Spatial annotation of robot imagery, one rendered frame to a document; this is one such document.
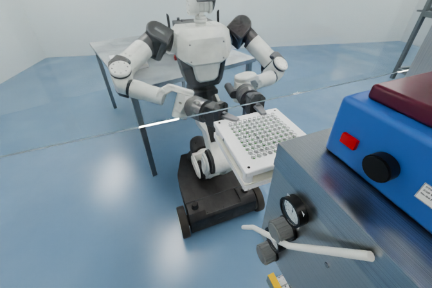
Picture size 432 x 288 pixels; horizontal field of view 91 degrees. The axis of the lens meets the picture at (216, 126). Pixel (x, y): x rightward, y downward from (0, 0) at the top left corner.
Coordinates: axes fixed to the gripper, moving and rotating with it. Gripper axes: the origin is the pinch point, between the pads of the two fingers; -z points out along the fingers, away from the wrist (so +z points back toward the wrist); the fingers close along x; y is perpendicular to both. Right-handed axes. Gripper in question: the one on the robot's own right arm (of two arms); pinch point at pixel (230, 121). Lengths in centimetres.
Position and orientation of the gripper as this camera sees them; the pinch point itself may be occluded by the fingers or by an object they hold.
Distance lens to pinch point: 73.6
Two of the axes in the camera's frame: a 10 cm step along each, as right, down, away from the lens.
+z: -7.9, -3.3, 5.1
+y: -6.1, 4.6, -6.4
